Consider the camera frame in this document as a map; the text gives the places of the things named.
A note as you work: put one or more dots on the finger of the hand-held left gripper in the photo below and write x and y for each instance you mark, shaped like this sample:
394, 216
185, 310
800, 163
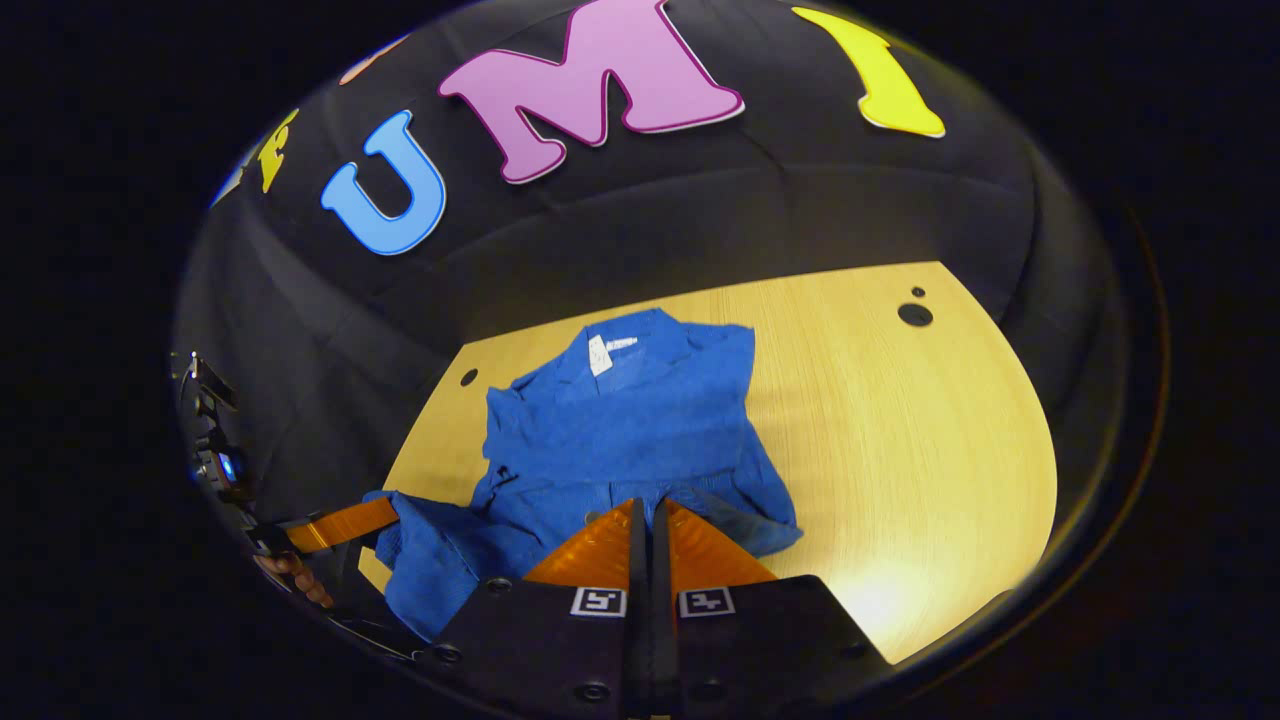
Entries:
340, 525

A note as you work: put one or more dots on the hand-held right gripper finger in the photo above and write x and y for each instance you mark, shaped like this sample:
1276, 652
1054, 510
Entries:
640, 560
660, 560

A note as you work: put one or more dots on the black backdrop cloth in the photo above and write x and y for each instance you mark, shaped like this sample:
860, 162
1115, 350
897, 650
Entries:
700, 210

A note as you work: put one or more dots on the blue button-up shirt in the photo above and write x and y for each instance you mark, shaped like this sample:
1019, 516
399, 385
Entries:
620, 430

